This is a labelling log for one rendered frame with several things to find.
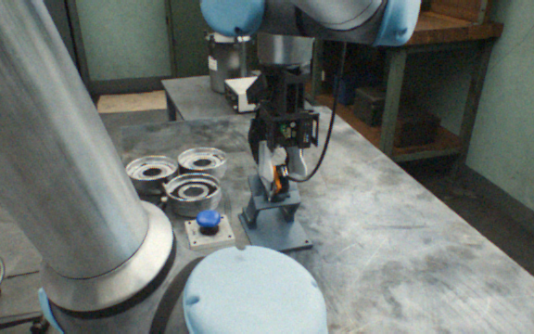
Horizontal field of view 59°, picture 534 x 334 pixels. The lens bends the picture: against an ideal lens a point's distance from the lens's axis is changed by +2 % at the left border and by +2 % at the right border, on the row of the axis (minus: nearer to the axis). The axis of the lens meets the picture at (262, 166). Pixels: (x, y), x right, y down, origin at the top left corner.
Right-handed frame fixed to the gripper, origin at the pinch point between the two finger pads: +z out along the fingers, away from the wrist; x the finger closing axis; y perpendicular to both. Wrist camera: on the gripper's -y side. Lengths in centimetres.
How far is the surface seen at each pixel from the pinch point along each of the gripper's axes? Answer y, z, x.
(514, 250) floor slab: -65, 92, 133
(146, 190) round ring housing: -21.1, 10.5, -20.5
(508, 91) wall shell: -106, 34, 150
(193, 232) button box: 0.3, 7.3, -14.5
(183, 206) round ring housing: -10.8, 9.1, -14.6
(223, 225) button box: 0.0, 7.3, -9.3
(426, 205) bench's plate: -1.7, 11.8, 31.4
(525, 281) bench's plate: 21.1, 11.8, 32.7
